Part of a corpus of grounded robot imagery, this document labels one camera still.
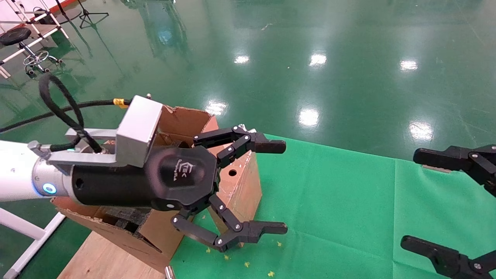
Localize black foam block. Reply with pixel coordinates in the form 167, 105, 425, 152
102, 205, 152, 234

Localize black tripod stand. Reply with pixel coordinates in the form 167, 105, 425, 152
77, 0, 110, 29

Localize white table leg frame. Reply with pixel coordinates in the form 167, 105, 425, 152
0, 207, 67, 279

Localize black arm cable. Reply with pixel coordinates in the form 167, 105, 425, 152
0, 73, 132, 153

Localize small brown cardboard box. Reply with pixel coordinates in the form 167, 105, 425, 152
203, 149, 262, 248

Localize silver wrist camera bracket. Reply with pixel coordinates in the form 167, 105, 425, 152
48, 95, 163, 168

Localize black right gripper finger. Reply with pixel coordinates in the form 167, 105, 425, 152
413, 145, 496, 196
400, 235, 496, 279

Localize green table cloth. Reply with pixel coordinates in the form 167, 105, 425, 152
169, 133, 496, 279

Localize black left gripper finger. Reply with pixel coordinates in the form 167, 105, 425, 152
193, 125, 286, 168
171, 194, 288, 252

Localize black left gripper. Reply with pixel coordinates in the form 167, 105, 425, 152
71, 146, 221, 212

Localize large open cardboard carton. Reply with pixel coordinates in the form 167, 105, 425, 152
50, 105, 220, 274

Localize white pipe rack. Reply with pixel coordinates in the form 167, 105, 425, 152
0, 0, 70, 79

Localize black wheeled stool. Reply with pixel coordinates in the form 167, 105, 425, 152
0, 27, 64, 76

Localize black round-base stand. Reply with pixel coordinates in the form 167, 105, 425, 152
53, 0, 82, 24

